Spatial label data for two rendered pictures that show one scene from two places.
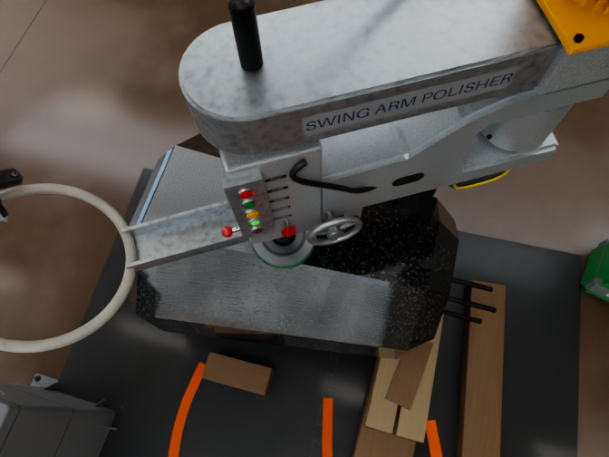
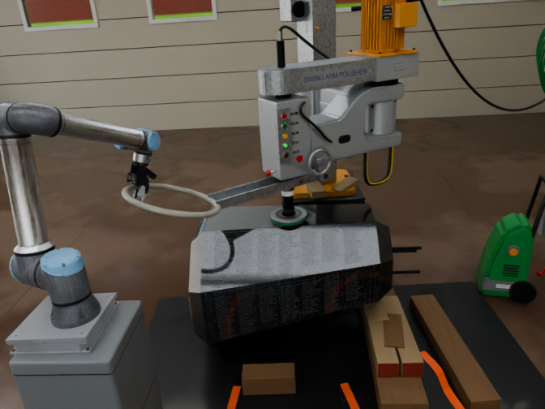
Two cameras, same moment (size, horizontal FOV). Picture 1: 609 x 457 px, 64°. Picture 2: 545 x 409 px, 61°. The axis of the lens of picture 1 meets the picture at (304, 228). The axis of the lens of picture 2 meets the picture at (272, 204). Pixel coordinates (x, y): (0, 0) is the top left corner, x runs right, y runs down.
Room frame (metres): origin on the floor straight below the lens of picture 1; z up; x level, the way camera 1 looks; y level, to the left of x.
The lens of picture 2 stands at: (-1.75, 0.82, 2.02)
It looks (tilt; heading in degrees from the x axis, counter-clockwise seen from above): 23 degrees down; 344
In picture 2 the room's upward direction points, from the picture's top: 4 degrees counter-clockwise
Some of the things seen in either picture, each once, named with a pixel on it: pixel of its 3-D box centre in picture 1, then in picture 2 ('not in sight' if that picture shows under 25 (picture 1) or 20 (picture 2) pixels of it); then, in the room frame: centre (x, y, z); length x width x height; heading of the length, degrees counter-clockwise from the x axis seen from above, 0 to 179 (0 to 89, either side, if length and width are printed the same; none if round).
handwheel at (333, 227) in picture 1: (331, 218); (315, 161); (0.49, -0.07, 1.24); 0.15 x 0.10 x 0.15; 101
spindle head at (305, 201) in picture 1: (303, 160); (297, 135); (0.60, -0.01, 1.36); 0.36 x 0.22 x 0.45; 101
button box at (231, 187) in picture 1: (250, 208); (283, 135); (0.46, 0.12, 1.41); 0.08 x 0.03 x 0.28; 101
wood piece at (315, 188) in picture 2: not in sight; (315, 189); (1.12, -0.31, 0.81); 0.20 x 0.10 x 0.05; 171
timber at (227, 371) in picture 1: (238, 374); (268, 378); (0.23, 0.35, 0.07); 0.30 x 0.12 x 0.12; 72
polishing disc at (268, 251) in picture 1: (283, 235); (289, 214); (0.58, 0.07, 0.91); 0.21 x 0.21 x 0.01
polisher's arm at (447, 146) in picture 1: (423, 139); (345, 129); (0.65, -0.32, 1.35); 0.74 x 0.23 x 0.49; 101
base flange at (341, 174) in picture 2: not in sight; (319, 182); (1.35, -0.43, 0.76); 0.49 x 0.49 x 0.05; 73
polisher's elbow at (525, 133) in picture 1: (526, 101); (379, 115); (0.71, -0.57, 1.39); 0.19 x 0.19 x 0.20
